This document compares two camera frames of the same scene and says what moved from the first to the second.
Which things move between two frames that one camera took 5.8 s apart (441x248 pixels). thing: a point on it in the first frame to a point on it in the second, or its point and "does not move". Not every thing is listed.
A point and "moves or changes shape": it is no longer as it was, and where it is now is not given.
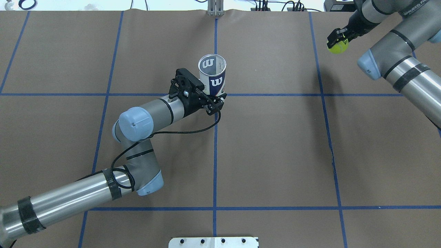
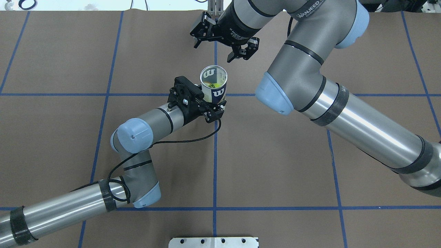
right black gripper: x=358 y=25 to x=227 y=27
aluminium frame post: x=215 y=8 does not move
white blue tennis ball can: x=212 y=69 moves or changes shape
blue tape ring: x=33 y=6 does not move
